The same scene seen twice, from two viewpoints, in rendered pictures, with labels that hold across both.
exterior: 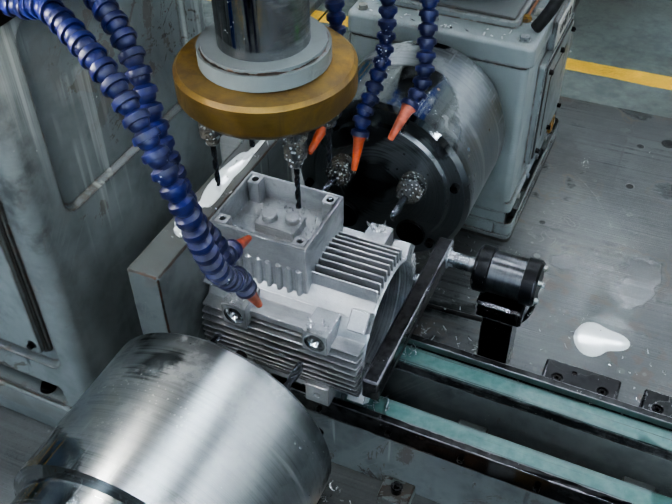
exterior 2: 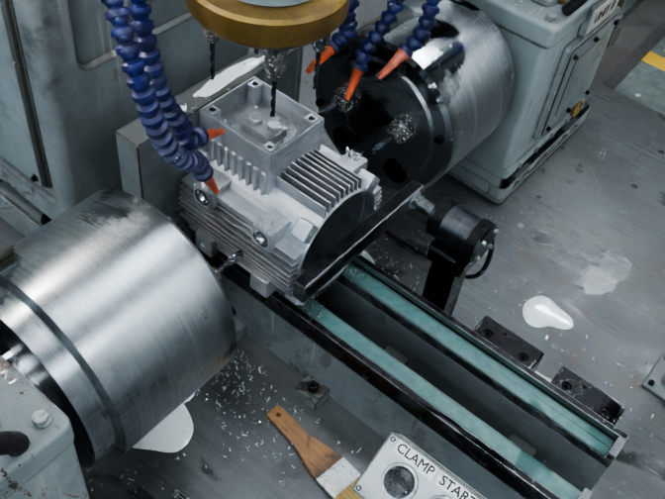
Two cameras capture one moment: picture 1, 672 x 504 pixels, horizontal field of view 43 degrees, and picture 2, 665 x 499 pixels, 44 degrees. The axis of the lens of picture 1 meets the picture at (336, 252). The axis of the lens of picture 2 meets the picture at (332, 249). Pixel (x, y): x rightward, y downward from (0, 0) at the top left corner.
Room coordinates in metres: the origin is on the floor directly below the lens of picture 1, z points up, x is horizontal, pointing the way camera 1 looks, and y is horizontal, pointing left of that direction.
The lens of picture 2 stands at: (-0.04, -0.15, 1.80)
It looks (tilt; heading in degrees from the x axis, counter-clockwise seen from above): 48 degrees down; 8
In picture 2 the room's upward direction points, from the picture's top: 8 degrees clockwise
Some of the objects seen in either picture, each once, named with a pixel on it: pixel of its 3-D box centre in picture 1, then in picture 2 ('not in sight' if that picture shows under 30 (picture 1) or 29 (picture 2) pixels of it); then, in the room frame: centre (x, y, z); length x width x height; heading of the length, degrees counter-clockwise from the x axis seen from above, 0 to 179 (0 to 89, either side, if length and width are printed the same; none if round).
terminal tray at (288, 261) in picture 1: (278, 232); (261, 136); (0.74, 0.07, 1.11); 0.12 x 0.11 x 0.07; 65
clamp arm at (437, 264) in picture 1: (412, 312); (362, 238); (0.69, -0.09, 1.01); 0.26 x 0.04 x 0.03; 155
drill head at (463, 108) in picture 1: (411, 136); (425, 83); (1.02, -0.11, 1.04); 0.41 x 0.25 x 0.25; 155
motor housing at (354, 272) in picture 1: (312, 299); (280, 203); (0.72, 0.03, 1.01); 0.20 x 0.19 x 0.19; 65
